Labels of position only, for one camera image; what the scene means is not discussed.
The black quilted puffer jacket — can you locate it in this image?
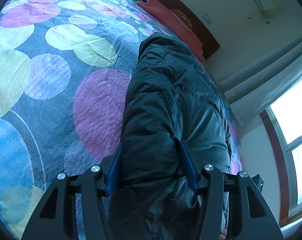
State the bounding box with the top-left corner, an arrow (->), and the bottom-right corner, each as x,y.
108,33 -> 231,239

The person's right hand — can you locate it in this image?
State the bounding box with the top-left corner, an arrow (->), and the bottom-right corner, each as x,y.
218,229 -> 227,240

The right window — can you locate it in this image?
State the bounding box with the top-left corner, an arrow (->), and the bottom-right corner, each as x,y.
260,78 -> 302,226

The dark wooden headboard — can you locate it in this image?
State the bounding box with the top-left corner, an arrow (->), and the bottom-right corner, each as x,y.
150,0 -> 221,60

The colourful circle-pattern bedspread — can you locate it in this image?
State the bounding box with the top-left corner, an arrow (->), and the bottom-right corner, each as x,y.
0,0 -> 245,239

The small embroidered cushion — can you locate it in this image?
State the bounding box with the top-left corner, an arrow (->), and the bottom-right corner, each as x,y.
169,9 -> 193,32

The red pillow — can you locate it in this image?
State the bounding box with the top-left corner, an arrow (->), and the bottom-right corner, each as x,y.
136,0 -> 205,62

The grey curtain right wall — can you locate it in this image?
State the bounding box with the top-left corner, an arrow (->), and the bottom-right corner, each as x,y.
220,37 -> 302,126

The white wall socket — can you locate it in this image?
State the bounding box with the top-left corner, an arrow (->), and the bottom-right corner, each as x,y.
202,14 -> 213,25

